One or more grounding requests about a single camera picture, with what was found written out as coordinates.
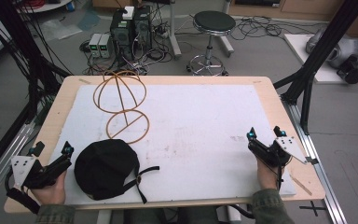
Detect grey power supply unit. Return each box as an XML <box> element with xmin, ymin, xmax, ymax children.
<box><xmin>88</xmin><ymin>33</ymin><xmax>103</xmax><ymax>59</ymax></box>
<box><xmin>98</xmin><ymin>33</ymin><xmax>112</xmax><ymax>59</ymax></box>

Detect black metal frame strut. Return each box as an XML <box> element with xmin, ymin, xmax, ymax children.
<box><xmin>0</xmin><ymin>0</ymin><xmax>73</xmax><ymax>185</ymax></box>
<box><xmin>273</xmin><ymin>0</ymin><xmax>358</xmax><ymax>135</ymax></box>

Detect white foam mat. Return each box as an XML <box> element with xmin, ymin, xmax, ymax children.
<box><xmin>48</xmin><ymin>84</ymin><xmax>296</xmax><ymax>206</ymax></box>

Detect person's left hand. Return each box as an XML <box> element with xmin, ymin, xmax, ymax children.
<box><xmin>31</xmin><ymin>170</ymin><xmax>68</xmax><ymax>206</ymax></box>

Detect black wrist strap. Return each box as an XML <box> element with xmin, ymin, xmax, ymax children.
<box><xmin>5</xmin><ymin>174</ymin><xmax>42</xmax><ymax>216</ymax></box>

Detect black floor cables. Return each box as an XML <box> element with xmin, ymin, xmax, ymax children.
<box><xmin>229</xmin><ymin>15</ymin><xmax>324</xmax><ymax>42</ymax></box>

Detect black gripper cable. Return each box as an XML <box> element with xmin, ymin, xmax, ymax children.
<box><xmin>274</xmin><ymin>155</ymin><xmax>293</xmax><ymax>191</ymax></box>

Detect black round stool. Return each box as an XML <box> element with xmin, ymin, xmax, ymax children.
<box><xmin>186</xmin><ymin>10</ymin><xmax>238</xmax><ymax>77</ymax></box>

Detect black device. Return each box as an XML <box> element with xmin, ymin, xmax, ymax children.
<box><xmin>336</xmin><ymin>55</ymin><xmax>358</xmax><ymax>85</ymax></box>

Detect white floor board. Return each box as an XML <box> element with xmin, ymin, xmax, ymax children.
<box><xmin>283</xmin><ymin>33</ymin><xmax>358</xmax><ymax>85</ymax></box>

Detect white box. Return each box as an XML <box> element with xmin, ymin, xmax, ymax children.
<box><xmin>122</xmin><ymin>6</ymin><xmax>135</xmax><ymax>21</ymax></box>

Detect person's right hand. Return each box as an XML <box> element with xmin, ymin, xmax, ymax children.
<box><xmin>255</xmin><ymin>156</ymin><xmax>286</xmax><ymax>191</ymax></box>

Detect black computer tower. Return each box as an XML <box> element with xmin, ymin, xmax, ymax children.
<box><xmin>132</xmin><ymin>5</ymin><xmax>154</xmax><ymax>52</ymax></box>
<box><xmin>109</xmin><ymin>8</ymin><xmax>135</xmax><ymax>62</ymax></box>

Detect grey robot head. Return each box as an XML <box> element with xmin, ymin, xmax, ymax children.
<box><xmin>305</xmin><ymin>28</ymin><xmax>358</xmax><ymax>70</ymax></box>

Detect wooden wire hat stand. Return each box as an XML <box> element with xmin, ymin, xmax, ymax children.
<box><xmin>92</xmin><ymin>69</ymin><xmax>151</xmax><ymax>146</ymax></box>

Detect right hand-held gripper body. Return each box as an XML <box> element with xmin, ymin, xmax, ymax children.
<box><xmin>247</xmin><ymin>135</ymin><xmax>309</xmax><ymax>168</ymax></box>

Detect aluminium rail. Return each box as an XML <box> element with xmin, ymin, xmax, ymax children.
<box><xmin>281</xmin><ymin>96</ymin><xmax>349</xmax><ymax>224</ymax></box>
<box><xmin>0</xmin><ymin>122</ymin><xmax>38</xmax><ymax>208</ymax></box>

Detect thin wooden stick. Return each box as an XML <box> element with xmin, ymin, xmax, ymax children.
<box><xmin>289</xmin><ymin>175</ymin><xmax>313</xmax><ymax>197</ymax></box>

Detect black cap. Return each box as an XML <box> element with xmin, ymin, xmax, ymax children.
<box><xmin>74</xmin><ymin>138</ymin><xmax>161</xmax><ymax>205</ymax></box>

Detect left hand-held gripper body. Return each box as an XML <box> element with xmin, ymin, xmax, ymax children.
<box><xmin>10</xmin><ymin>153</ymin><xmax>73</xmax><ymax>190</ymax></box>

